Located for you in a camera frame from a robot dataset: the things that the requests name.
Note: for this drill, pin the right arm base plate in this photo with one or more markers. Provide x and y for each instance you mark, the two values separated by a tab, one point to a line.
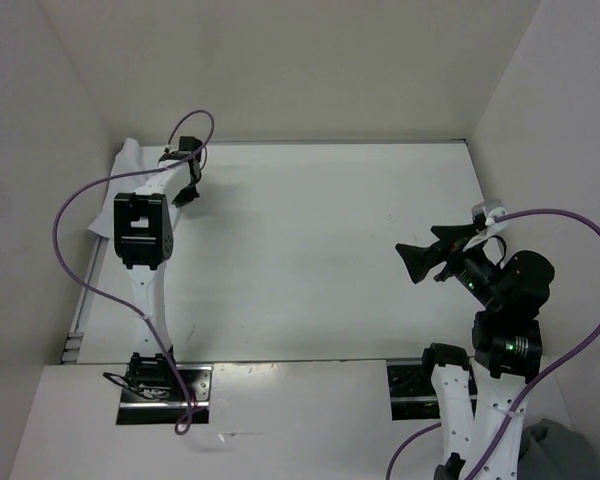
411	394

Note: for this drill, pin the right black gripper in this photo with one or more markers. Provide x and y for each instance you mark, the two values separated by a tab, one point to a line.
419	259

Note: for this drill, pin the aluminium table rail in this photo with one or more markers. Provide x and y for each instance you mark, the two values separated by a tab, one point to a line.
75	336

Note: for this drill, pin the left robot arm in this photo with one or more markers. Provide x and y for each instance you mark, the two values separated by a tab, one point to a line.
144	220

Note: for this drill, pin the grey skirt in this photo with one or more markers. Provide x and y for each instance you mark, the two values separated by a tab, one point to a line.
550	450

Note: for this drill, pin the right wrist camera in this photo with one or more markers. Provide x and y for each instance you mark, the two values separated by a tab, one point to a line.
486	213

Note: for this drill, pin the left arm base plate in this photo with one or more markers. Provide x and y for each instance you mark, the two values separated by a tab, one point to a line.
167	407

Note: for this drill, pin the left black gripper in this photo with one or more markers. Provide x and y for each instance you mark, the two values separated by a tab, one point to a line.
185	198

